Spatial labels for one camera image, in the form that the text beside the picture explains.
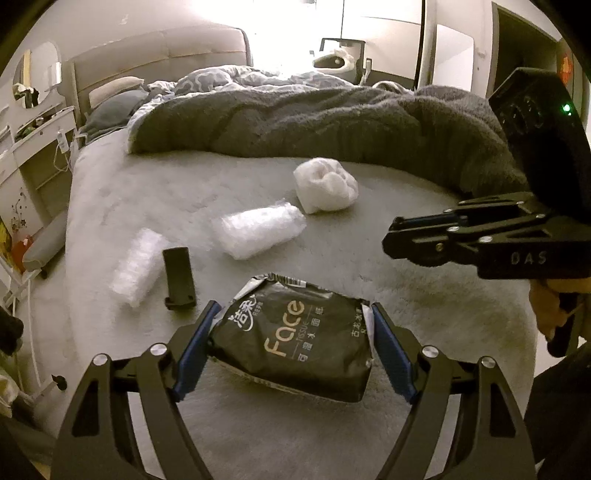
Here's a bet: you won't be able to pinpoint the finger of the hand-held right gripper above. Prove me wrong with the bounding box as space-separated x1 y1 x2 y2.
381 222 513 268
390 193 555 232

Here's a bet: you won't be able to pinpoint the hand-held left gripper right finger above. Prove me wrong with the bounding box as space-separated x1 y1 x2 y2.
369 302 539 480

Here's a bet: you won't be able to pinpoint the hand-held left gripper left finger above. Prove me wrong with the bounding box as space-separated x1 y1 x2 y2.
50 300 223 480

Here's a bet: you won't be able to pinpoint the black rectangular clip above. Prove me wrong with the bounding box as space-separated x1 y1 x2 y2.
163 247 197 311

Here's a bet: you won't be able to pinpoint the black tissue pack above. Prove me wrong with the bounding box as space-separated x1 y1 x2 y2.
205 272 376 403

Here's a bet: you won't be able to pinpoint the bubble wrap piece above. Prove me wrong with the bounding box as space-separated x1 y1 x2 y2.
211 200 308 261
110 227 163 309

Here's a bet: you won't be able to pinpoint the white cloth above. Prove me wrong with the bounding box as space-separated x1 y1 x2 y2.
293 157 360 215

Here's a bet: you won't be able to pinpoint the person's right forearm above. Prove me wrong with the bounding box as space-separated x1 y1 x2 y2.
524 360 591 480

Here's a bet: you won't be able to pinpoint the person's right hand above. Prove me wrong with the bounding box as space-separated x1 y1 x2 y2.
529 279 563 343

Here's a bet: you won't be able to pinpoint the white flat panel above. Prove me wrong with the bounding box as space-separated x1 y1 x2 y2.
418 23 476 90

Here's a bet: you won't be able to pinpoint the dark grey fleece blanket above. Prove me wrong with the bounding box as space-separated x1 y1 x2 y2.
131 83 532 197

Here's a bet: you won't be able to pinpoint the white clothes rack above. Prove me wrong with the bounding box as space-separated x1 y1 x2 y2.
0 268 68 393

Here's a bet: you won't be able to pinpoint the grey bed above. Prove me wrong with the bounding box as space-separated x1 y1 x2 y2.
60 115 539 480

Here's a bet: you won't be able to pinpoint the black pants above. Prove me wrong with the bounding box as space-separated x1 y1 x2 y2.
0 305 24 356

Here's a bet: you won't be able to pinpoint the grey cushioned rolling stool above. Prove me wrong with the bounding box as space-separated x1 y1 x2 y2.
22 210 69 280

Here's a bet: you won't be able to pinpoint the white sliding door wardrobe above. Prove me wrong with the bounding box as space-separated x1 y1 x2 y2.
339 0 428 88

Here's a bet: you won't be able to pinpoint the beige cat bed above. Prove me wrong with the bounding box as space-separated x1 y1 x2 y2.
313 48 356 70

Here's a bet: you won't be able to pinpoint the white dressing table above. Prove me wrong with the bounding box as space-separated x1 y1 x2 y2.
0 41 77 232

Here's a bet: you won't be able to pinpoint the grey pillow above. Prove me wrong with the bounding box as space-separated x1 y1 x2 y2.
81 90 151 139

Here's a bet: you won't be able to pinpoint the blue patterned duvet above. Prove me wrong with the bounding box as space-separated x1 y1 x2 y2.
126 65 416 144

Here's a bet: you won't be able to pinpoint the white pillow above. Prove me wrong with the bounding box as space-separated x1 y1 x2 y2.
88 76 145 109

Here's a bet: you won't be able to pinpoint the grey padded headboard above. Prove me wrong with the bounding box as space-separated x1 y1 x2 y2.
67 27 254 116

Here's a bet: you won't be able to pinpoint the oval mirror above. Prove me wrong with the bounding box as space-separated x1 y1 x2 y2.
13 41 63 109

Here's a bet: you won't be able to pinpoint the red wall decoration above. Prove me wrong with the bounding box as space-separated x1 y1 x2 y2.
556 39 578 88

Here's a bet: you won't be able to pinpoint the white charger cable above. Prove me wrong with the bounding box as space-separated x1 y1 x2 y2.
51 129 77 174

